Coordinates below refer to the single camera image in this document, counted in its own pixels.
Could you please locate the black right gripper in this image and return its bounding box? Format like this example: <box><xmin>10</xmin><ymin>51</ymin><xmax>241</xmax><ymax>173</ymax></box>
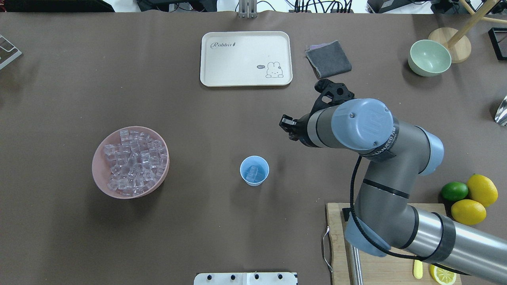
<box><xmin>279</xmin><ymin>114</ymin><xmax>313</xmax><ymax>147</ymax></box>

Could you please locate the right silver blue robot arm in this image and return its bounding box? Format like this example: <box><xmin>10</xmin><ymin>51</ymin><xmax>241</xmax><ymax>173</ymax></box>
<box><xmin>279</xmin><ymin>99</ymin><xmax>507</xmax><ymax>285</ymax></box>

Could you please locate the light blue cup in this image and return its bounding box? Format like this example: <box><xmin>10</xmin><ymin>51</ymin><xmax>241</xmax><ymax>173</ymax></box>
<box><xmin>240</xmin><ymin>156</ymin><xmax>270</xmax><ymax>186</ymax></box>

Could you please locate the clear ice cubes pile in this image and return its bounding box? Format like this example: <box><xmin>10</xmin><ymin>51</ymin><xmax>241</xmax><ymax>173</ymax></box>
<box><xmin>103</xmin><ymin>130</ymin><xmax>170</xmax><ymax>196</ymax></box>

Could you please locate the wooden cup tree stand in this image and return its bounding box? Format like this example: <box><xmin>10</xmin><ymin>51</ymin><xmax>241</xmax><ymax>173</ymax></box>
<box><xmin>428</xmin><ymin>0</ymin><xmax>506</xmax><ymax>63</ymax></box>

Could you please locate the steel ice scoop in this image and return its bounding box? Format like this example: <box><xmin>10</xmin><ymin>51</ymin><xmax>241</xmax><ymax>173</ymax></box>
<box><xmin>494</xmin><ymin>96</ymin><xmax>507</xmax><ymax>126</ymax></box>

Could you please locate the white cup rack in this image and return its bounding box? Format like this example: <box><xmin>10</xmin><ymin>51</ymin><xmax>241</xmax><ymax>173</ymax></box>
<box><xmin>0</xmin><ymin>35</ymin><xmax>22</xmax><ymax>70</ymax></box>

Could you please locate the grey folded cloth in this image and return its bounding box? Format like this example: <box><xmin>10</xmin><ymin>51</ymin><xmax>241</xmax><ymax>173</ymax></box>
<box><xmin>305</xmin><ymin>40</ymin><xmax>353</xmax><ymax>79</ymax></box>

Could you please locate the cream rabbit tray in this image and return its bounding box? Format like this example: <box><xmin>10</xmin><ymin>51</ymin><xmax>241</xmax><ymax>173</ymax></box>
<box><xmin>200</xmin><ymin>31</ymin><xmax>293</xmax><ymax>87</ymax></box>

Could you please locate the steel muddler black tip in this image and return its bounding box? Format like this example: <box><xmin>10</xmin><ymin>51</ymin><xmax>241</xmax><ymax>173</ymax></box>
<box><xmin>342</xmin><ymin>207</ymin><xmax>364</xmax><ymax>285</ymax></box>

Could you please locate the mint green bowl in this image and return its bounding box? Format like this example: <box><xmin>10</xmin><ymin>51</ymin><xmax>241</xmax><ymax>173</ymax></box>
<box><xmin>408</xmin><ymin>40</ymin><xmax>452</xmax><ymax>77</ymax></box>

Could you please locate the green lime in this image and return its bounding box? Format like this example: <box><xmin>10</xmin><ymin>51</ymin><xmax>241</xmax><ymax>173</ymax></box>
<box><xmin>440</xmin><ymin>181</ymin><xmax>469</xmax><ymax>201</ymax></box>

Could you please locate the pink bowl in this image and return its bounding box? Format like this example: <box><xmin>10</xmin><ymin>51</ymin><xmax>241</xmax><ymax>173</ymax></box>
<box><xmin>91</xmin><ymin>126</ymin><xmax>170</xmax><ymax>199</ymax></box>

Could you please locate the yellow plastic knife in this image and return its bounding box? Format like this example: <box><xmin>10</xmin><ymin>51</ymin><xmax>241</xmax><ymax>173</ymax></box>
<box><xmin>412</xmin><ymin>260</ymin><xmax>423</xmax><ymax>280</ymax></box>

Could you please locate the yellow lemon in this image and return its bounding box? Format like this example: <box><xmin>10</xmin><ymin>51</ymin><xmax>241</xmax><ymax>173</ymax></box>
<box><xmin>467</xmin><ymin>174</ymin><xmax>499</xmax><ymax>207</ymax></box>
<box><xmin>451</xmin><ymin>199</ymin><xmax>487</xmax><ymax>225</ymax></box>

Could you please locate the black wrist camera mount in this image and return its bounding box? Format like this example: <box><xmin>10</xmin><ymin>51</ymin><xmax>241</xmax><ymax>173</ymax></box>
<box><xmin>310</xmin><ymin>79</ymin><xmax>355</xmax><ymax>115</ymax></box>

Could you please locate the black camera cable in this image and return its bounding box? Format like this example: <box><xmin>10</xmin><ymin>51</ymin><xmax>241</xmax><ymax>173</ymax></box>
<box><xmin>349</xmin><ymin>155</ymin><xmax>472</xmax><ymax>276</ymax></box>

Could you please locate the aluminium frame post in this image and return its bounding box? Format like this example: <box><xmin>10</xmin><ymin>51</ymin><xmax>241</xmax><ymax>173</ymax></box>
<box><xmin>238</xmin><ymin>0</ymin><xmax>258</xmax><ymax>19</ymax></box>

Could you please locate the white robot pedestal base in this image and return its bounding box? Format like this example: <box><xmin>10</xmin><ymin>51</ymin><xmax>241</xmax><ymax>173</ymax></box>
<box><xmin>193</xmin><ymin>272</ymin><xmax>299</xmax><ymax>285</ymax></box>

